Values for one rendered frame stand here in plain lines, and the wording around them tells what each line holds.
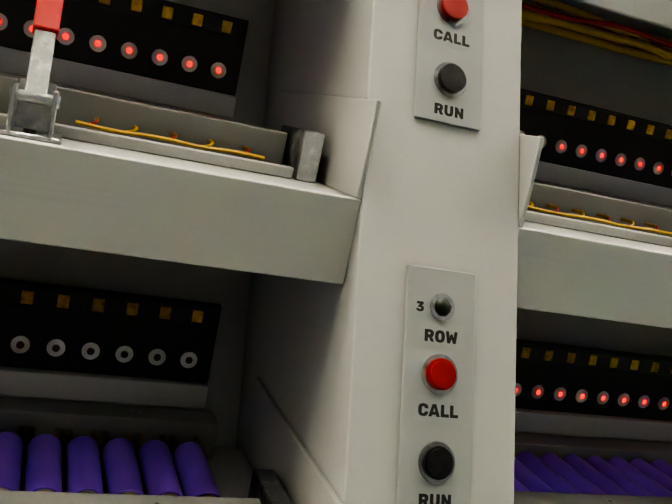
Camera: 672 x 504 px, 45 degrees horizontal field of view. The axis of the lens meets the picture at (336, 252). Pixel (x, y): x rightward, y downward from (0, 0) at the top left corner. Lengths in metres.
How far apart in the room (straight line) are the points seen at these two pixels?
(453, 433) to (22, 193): 0.23
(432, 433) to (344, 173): 0.14
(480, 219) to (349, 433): 0.14
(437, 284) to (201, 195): 0.13
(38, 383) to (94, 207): 0.17
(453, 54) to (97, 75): 0.24
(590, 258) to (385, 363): 0.15
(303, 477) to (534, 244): 0.18
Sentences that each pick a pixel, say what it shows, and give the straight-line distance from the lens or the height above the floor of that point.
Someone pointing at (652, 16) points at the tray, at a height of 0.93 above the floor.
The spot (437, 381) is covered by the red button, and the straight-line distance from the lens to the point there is 0.41.
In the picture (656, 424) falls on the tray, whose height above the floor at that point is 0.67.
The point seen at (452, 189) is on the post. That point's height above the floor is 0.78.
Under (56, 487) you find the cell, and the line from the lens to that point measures 0.44.
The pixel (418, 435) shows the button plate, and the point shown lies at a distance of 0.41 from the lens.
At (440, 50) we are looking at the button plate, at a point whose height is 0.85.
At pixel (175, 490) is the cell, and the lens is 0.45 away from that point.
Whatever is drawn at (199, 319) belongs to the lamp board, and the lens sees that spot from 0.53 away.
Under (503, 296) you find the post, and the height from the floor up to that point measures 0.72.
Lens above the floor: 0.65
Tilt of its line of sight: 12 degrees up
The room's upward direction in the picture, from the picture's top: 4 degrees clockwise
